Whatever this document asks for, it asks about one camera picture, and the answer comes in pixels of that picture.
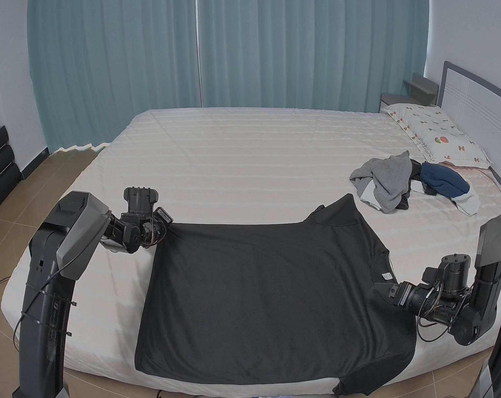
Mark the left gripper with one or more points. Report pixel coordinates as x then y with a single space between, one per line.
161 218

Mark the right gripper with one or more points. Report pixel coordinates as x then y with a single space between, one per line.
418 299

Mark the black T-shirt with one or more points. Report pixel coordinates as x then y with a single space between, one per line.
254 297

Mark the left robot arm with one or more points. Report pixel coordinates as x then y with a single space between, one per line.
76 230

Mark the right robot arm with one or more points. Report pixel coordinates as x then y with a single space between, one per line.
489 288

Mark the bed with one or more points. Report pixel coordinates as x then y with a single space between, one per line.
234 151

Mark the pile of clothes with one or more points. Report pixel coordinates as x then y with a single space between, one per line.
383 176

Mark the white printed pillow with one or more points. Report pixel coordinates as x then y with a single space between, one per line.
437 131

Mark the blue-green curtain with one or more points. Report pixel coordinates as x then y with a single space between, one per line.
308 35
109 56

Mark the grey bedside table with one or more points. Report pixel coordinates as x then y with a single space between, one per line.
420 85

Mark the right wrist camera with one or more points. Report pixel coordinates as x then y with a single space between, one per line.
433 276

